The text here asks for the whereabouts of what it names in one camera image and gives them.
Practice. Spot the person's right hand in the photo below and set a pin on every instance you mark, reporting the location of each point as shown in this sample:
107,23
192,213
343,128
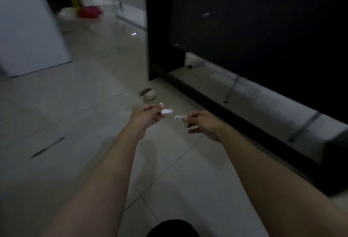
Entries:
208,125

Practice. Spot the person's left hand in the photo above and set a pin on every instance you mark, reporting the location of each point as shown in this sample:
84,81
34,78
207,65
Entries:
142,118

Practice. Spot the person's left thumb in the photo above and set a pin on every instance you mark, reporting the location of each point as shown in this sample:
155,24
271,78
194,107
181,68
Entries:
160,107

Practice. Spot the person's right fingers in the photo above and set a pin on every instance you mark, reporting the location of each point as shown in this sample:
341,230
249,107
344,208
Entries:
191,122

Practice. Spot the small white plastic cap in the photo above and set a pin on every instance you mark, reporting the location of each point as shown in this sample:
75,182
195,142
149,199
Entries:
166,111

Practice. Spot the small white plastic stick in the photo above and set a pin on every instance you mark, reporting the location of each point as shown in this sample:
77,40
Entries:
179,118

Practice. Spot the person's left forearm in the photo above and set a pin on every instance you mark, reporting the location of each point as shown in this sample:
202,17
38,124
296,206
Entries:
98,185

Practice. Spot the person's right forearm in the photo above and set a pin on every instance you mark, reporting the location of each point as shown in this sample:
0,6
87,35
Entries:
274,187

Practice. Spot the round beige floor object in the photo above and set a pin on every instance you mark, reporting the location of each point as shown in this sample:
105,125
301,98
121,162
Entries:
148,93

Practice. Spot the large black cabinet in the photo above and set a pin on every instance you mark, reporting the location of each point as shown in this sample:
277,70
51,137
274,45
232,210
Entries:
255,54

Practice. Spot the person's black clothing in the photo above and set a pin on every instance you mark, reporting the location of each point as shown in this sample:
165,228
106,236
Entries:
172,229

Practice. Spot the red dustpan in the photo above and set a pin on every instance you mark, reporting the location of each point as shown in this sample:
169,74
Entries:
89,12

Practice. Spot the white cabinet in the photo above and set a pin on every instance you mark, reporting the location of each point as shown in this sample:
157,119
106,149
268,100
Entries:
28,22

